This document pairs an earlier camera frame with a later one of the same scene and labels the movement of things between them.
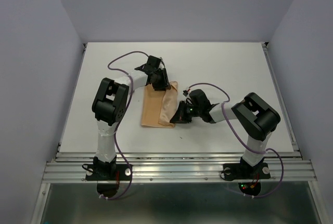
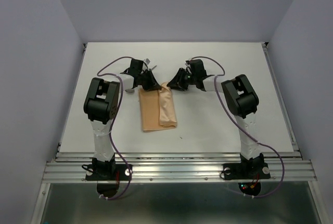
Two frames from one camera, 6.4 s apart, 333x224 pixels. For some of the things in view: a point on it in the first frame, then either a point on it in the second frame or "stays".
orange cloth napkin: x=158 y=106 stays
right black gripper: x=179 y=116 -> x=176 y=82
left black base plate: x=106 y=172 stays
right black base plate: x=242 y=171 stays
